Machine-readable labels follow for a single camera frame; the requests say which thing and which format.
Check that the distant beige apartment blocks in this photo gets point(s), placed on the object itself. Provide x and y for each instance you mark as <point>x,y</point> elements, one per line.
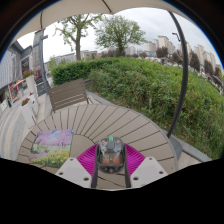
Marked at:
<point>200,55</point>

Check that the flower landscape print mouse pad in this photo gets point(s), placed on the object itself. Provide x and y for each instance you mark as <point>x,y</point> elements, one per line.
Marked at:
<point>51,148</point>

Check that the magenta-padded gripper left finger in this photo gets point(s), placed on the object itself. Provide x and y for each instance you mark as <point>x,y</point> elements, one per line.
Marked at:
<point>73,171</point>

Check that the bare-trunked sparse tree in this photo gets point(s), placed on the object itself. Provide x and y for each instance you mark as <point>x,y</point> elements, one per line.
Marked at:
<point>78,40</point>

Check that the dark curved parasol pole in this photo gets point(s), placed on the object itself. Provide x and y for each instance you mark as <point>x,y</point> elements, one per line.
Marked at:
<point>184,76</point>

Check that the tall grey sign pillar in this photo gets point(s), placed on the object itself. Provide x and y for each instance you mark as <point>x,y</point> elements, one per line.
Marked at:
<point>39,60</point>

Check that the transparent grey computer mouse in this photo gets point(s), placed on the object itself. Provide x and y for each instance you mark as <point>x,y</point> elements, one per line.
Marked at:
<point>110,155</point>

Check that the round leafy green tree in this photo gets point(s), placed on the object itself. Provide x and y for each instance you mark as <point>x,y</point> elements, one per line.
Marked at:
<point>118,31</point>

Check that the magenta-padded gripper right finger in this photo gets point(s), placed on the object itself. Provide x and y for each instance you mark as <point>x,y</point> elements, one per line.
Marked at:
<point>148,171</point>

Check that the brown slatted outdoor chair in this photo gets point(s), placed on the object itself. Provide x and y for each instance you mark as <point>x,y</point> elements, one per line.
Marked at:
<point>68,95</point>

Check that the beige parasol canopy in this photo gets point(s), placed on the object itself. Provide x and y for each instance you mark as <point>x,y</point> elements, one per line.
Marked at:
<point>83,8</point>

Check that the grey shopfront building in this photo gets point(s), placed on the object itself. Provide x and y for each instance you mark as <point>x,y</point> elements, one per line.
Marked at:
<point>10,73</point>

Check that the green hedge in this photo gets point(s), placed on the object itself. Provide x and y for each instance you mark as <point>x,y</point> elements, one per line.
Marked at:
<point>150,90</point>

